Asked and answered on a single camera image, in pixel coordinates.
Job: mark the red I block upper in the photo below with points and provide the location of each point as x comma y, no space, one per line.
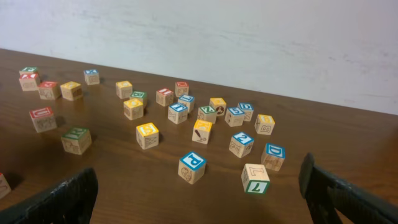
164,97

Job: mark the yellow O block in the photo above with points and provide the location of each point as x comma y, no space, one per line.
219,105

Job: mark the blue d block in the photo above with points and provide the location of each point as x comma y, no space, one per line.
273,157
248,110

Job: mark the yellow block top centre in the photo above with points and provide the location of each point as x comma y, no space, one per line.
123,89

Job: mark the blue T block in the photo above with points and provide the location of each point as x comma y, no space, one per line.
177,113

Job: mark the plain wood 7 block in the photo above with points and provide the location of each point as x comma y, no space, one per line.
255,179

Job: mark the red W block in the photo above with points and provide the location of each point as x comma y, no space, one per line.
181,88

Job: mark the blue D block upper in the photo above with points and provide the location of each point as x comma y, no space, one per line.
248,110

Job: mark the blue P block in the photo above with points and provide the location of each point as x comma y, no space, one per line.
191,167

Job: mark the red U block centre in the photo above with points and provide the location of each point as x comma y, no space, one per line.
43,119

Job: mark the green F block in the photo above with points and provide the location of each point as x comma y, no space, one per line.
28,70

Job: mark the blue D block lower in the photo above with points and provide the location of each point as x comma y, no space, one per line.
273,157

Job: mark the green Z block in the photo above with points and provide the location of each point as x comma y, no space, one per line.
207,113

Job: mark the green R block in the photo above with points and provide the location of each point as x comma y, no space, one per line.
76,140

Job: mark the blue 2 block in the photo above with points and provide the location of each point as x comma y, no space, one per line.
241,144

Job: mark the red Y block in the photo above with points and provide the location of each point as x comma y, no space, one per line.
29,82

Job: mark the red A block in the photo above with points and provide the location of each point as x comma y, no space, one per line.
4,186

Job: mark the yellow block below B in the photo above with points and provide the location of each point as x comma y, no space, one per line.
133,109

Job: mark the yellow block beside E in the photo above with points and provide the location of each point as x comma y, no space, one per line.
71,91

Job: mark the blue 5 block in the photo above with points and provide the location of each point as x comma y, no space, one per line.
234,116

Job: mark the red E block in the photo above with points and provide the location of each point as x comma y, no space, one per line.
49,90

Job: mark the blue L block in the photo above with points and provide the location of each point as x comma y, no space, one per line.
188,101

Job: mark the green B block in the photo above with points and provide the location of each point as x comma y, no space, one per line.
139,95

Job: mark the blue X block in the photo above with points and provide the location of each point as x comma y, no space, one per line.
92,76

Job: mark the yellow B block right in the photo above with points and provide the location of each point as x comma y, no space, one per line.
264,124

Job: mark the yellow block centre right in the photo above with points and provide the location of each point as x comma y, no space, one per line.
147,135

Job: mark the yellow hammer block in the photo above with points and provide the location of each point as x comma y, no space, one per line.
201,131

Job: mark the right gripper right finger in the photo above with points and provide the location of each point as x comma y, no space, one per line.
327,195

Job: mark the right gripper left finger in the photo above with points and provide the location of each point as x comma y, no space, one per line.
70,201

